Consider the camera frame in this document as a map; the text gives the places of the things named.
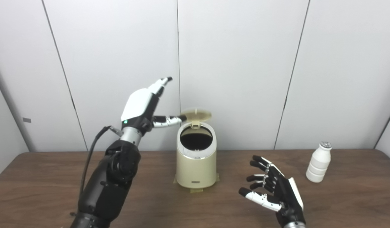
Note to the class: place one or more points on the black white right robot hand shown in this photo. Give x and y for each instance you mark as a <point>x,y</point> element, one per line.
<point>285,196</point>

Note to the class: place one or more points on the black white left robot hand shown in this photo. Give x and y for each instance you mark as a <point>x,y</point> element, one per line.
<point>138,104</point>

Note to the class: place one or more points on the small white plastic bottle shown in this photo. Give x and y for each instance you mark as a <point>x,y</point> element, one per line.
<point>318,164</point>

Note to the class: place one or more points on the round cream bin lid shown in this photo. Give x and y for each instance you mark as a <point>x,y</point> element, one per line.
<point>196,114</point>

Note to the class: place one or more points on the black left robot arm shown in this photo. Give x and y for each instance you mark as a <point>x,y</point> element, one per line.
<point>109,183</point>

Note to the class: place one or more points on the cream-colored bin body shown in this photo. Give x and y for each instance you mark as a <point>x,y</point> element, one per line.
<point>196,171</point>

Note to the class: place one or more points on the small grey wall tag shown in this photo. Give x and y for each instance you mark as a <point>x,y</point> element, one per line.
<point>27,120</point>

